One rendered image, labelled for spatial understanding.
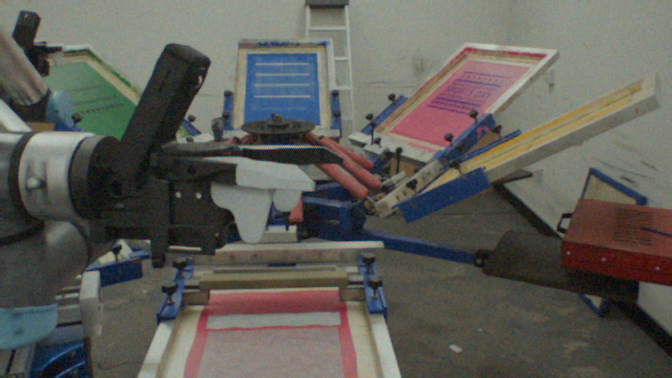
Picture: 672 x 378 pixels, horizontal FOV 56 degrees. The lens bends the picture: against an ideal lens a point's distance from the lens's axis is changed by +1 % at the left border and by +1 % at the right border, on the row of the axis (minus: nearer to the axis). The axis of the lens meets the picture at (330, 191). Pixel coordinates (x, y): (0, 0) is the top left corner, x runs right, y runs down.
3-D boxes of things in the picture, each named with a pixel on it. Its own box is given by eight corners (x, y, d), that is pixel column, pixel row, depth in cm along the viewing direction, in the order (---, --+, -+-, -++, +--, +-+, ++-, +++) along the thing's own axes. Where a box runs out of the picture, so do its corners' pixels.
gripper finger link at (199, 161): (271, 184, 45) (203, 171, 51) (272, 160, 45) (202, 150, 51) (218, 191, 42) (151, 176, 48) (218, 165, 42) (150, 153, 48)
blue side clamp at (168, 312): (177, 336, 164) (175, 313, 162) (158, 337, 164) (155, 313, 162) (194, 285, 193) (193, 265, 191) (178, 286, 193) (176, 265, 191)
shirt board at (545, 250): (638, 272, 220) (641, 250, 217) (634, 324, 185) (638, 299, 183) (304, 214, 277) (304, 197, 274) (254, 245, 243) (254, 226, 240)
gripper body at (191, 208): (249, 233, 55) (119, 227, 56) (249, 136, 53) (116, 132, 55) (222, 257, 47) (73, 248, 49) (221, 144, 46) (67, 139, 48)
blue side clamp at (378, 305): (386, 330, 168) (387, 306, 165) (368, 330, 167) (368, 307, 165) (372, 281, 196) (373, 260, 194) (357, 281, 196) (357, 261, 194)
